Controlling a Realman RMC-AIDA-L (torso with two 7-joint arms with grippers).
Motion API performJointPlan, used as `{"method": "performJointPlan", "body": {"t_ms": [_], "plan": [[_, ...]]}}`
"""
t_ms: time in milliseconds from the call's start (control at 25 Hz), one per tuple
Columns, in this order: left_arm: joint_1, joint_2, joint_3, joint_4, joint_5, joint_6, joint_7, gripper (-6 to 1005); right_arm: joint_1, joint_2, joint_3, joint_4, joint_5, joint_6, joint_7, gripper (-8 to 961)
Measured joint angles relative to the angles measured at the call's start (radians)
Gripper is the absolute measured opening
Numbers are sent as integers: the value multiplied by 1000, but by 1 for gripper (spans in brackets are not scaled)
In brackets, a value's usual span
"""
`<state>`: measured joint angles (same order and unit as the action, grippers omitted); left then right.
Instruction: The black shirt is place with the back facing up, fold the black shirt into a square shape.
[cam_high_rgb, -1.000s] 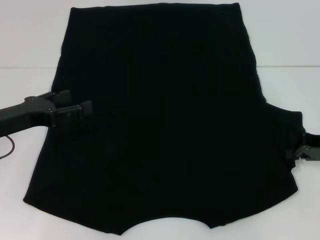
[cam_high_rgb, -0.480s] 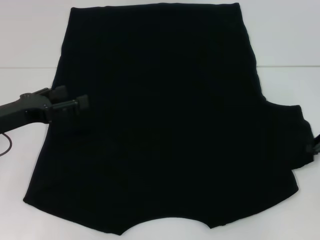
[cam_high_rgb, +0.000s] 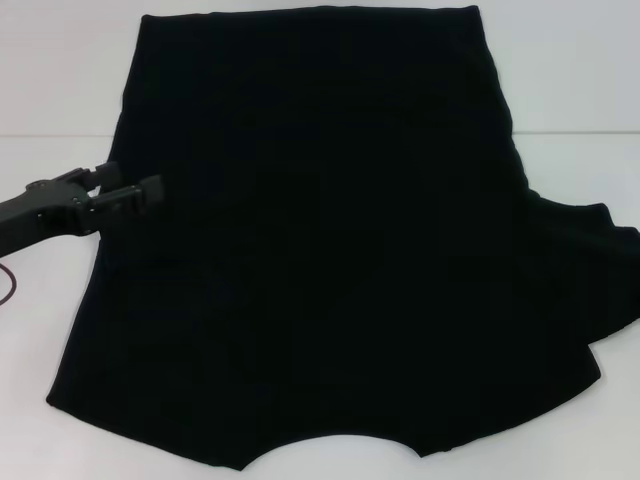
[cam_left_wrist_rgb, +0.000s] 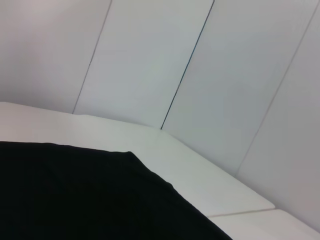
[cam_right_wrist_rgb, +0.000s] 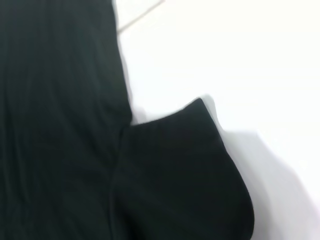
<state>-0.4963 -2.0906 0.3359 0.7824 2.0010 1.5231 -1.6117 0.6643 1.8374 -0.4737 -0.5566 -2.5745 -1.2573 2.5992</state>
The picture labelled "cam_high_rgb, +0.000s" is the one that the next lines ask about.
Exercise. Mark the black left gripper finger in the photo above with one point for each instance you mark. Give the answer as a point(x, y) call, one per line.
point(150, 192)
point(107, 172)

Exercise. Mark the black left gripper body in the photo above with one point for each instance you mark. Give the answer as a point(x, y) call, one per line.
point(45, 210)

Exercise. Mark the black shirt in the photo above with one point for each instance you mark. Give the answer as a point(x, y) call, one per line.
point(350, 225)

